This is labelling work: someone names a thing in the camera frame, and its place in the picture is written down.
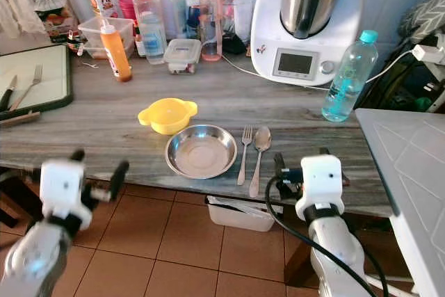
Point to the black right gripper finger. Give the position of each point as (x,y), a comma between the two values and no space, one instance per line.
(279,166)
(324,151)

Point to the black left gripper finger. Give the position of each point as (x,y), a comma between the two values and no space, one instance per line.
(119,174)
(78,156)

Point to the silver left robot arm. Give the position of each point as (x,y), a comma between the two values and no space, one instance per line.
(42,262)

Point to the steel spoon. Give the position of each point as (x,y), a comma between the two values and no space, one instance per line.
(262,138)

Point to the steel fork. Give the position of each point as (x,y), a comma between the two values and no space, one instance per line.
(37,73)
(245,140)

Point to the grey wood dining table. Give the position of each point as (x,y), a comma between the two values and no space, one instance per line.
(292,113)

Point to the white plastic bin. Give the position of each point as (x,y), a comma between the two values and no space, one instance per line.
(240,215)

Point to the brown wooden stick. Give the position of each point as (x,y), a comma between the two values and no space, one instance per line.
(21,117)

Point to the clear bottle with teal cap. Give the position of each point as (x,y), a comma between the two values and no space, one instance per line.
(348,81)

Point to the yellow plastic bowl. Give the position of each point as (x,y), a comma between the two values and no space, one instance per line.
(167,116)

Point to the stainless steel plate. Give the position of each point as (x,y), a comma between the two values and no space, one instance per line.
(201,152)

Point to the white plastic folding table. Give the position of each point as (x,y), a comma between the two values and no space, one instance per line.
(403,165)

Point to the white board with green rim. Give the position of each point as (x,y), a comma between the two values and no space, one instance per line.
(52,74)

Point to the black bag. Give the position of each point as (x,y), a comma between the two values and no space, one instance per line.
(400,88)

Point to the orange sauce squeeze bottle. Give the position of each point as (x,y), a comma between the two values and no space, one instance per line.
(116,53)

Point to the clear open plastic tub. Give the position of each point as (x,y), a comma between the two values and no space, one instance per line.
(90,33)

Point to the small black object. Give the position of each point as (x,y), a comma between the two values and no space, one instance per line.
(233,45)

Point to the clear lidded food container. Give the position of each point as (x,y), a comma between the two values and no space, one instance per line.
(182,53)

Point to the white power adapter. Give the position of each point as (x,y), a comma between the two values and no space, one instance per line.
(427,53)

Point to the printed food package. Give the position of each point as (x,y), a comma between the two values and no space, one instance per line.
(52,15)

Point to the white kitchen cooking machine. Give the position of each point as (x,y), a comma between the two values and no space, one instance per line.
(306,5)

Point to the clear bottle with orange cap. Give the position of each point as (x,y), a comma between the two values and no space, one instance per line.
(149,26)

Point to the clear plastic cup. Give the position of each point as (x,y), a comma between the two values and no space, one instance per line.
(242,20)

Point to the pink drinking bottle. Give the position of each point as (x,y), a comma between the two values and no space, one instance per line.
(209,26)

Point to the pink plastic cup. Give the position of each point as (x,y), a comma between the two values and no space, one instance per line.
(126,6)

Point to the white lace curtain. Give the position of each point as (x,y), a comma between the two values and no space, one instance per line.
(17,1)

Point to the grey patterned cushion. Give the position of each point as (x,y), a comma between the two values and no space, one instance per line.
(424,15)

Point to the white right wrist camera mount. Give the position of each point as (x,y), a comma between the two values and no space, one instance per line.
(320,182)

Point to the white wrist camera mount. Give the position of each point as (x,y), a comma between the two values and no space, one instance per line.
(66,189)
(320,182)

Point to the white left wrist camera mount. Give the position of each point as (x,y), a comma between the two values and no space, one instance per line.
(66,189)

